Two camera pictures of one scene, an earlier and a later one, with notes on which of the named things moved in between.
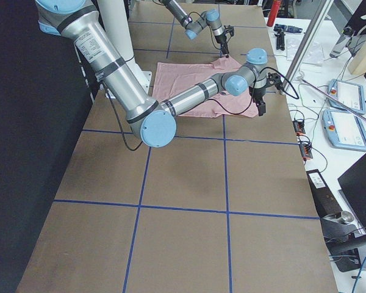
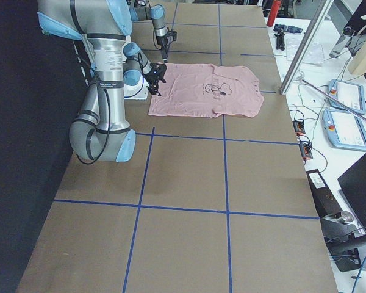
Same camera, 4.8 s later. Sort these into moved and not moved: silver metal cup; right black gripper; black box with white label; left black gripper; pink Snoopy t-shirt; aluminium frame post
Moved: right black gripper; left black gripper
Not moved: black box with white label; silver metal cup; aluminium frame post; pink Snoopy t-shirt
